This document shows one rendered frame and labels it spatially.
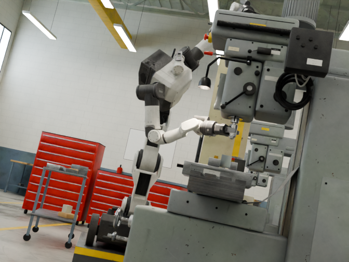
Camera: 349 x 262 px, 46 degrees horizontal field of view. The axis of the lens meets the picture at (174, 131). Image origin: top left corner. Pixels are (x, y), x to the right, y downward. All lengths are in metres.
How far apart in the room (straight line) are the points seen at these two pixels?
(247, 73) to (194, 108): 9.40
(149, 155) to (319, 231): 1.27
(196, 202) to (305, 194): 0.53
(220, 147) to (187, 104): 7.73
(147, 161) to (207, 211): 0.83
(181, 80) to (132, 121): 9.29
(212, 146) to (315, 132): 2.06
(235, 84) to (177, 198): 0.69
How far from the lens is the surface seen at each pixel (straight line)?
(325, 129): 2.17
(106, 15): 10.68
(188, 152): 11.49
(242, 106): 2.28
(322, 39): 2.15
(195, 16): 11.15
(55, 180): 7.50
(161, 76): 2.63
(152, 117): 2.52
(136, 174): 2.87
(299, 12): 2.50
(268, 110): 2.27
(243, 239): 2.16
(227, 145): 4.08
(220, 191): 1.70
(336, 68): 2.39
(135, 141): 11.79
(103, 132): 12.09
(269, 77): 2.31
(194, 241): 2.17
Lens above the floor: 0.80
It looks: 9 degrees up
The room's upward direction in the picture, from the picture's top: 12 degrees clockwise
